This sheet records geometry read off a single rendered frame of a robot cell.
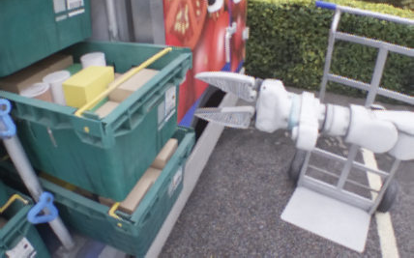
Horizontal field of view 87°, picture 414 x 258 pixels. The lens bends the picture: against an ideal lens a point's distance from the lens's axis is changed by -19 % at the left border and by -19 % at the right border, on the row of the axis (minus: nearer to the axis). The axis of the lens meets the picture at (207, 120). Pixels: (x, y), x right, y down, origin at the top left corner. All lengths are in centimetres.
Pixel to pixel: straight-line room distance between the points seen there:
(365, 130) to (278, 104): 17
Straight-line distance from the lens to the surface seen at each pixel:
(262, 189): 190
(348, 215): 191
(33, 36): 71
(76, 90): 67
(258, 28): 300
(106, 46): 88
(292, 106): 50
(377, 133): 53
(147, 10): 82
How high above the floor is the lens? 137
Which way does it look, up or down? 32 degrees down
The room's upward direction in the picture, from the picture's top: 1 degrees counter-clockwise
